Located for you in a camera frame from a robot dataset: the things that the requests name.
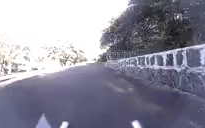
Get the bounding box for metal fence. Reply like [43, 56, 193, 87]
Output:
[106, 49, 138, 62]

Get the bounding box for grey asphalt path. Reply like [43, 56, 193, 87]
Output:
[0, 63, 205, 128]

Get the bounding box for row of dark trees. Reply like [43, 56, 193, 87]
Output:
[95, 0, 205, 63]

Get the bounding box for robot's own part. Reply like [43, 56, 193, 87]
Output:
[59, 121, 70, 128]
[131, 120, 143, 128]

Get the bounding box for pale sunlit trees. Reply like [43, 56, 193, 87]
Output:
[0, 33, 88, 77]

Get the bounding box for pale kerb strip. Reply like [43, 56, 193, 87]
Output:
[0, 65, 74, 88]

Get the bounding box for dark stone wall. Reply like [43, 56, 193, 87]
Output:
[106, 42, 205, 100]

